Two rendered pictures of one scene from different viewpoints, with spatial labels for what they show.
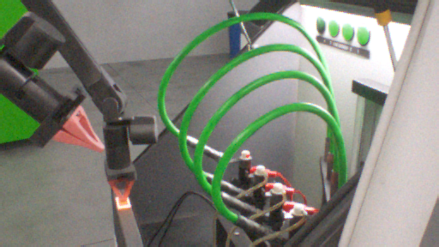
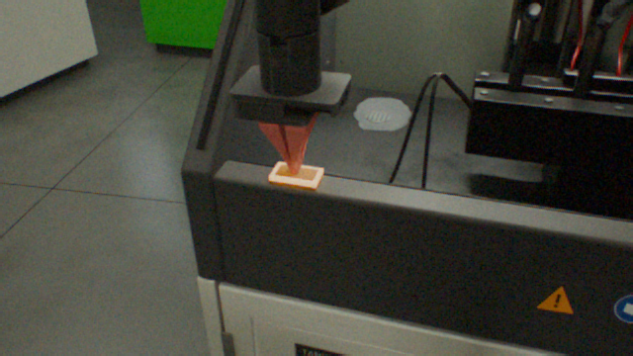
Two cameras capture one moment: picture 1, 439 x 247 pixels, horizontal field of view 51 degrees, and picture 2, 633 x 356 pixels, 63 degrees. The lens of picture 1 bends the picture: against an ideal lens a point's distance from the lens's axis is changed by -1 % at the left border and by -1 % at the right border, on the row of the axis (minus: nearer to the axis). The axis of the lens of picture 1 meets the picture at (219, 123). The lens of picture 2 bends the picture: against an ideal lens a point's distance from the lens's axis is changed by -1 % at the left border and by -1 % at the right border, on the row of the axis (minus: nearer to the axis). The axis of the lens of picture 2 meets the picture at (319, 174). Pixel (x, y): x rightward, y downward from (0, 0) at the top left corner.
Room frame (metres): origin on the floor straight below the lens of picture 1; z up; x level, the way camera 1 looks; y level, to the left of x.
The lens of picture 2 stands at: (0.77, 0.60, 1.25)
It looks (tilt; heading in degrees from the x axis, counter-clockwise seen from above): 33 degrees down; 304
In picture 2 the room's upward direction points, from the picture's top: straight up
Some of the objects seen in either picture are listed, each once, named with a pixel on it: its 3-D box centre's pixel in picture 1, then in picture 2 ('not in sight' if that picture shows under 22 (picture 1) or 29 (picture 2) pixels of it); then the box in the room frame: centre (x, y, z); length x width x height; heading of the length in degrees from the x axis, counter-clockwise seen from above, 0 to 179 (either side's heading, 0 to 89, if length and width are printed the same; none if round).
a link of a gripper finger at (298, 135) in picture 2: (121, 182); (282, 131); (1.05, 0.25, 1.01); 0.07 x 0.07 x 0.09; 19
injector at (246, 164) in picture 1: (239, 201); (522, 50); (0.90, -0.04, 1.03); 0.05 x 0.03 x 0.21; 108
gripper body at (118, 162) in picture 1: (118, 158); (290, 64); (1.04, 0.25, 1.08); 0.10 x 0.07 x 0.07; 19
